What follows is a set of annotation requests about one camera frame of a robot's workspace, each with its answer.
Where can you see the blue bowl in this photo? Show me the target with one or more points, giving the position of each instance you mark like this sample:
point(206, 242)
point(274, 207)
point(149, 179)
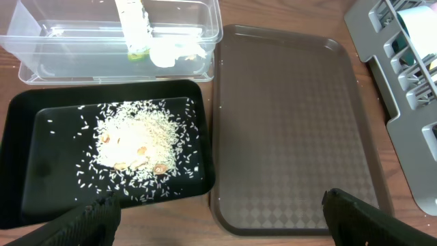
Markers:
point(420, 25)

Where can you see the green snack wrapper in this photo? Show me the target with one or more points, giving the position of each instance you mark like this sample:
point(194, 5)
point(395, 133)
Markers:
point(135, 27)

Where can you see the rice leftovers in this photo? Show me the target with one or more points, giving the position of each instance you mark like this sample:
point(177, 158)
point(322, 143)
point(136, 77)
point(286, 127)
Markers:
point(143, 151)

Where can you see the white tissue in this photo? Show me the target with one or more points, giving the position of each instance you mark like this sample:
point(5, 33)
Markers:
point(164, 52)

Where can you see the black waste tray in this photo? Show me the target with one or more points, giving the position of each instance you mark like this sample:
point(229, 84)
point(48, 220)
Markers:
point(24, 198)

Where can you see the brown serving tray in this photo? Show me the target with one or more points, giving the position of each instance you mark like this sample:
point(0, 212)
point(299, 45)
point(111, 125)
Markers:
point(288, 125)

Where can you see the grey dishwasher rack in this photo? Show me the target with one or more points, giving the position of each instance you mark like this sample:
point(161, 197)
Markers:
point(407, 84)

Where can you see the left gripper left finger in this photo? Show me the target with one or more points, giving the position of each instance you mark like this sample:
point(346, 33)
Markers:
point(86, 225)

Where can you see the clear plastic bin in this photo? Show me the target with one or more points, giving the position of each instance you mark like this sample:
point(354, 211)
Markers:
point(80, 42)

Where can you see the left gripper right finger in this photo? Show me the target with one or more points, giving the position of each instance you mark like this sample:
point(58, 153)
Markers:
point(352, 221)

